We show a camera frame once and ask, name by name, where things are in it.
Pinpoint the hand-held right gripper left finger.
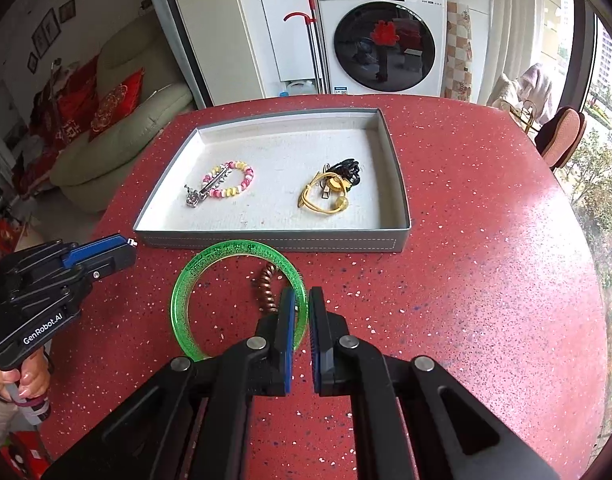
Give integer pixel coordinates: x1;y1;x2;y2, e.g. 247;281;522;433
41;288;297;480

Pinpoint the green translucent bracelet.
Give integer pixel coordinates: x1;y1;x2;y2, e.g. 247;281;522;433
170;239;308;361

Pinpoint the gold metal rack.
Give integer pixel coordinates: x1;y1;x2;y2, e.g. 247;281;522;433
508;99;543;137

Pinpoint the person's left hand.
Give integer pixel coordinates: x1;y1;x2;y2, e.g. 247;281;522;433
0;350;52;411

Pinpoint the white washing machine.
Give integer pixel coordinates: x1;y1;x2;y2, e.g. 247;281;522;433
310;0;447;97

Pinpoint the orange padded chair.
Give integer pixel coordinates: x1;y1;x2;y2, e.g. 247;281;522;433
535;106;587;170

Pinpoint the silver rhinestone hair clip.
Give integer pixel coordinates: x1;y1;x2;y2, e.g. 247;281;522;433
184;167;233;209

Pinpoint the grey shallow tray box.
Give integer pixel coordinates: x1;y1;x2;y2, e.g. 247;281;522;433
132;107;412;254

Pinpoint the pink yellow spiral bracelet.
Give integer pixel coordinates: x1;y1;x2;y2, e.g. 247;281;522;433
201;159;255;200

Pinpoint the white towel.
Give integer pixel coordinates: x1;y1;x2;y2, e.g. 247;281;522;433
488;63;555;126

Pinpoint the red box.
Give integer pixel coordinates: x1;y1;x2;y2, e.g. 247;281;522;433
0;429;53;467

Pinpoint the red embroidered cushion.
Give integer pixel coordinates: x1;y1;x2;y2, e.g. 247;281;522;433
88;68;146;142

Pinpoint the brown spiral hair tie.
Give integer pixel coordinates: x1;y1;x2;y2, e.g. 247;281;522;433
250;263;280;317

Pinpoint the red patterned blanket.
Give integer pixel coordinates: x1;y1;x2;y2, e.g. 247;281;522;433
10;54;100;197

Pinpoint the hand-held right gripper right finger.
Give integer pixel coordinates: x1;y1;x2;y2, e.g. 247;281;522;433
308;287;562;480

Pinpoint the checkered hanging cloth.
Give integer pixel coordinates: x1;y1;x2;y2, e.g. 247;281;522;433
444;0;473;101

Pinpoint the black claw hair clip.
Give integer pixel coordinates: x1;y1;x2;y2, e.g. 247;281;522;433
321;157;362;189

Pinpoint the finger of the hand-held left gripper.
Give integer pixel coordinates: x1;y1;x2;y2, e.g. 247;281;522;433
36;245;138;306
23;233;132;273

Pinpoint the white tall cabinet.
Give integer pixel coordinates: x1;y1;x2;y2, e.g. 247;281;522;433
162;0;333;109

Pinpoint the beige sofa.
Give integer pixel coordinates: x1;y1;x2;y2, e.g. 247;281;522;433
50;12;195;214

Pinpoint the yellow hair tie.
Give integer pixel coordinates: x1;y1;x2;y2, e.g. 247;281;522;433
296;169;351;214

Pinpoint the white detergent jug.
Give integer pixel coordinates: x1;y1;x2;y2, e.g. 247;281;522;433
279;78;320;97

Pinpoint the mop with red handle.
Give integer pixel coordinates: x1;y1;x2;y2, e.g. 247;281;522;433
283;0;332;95

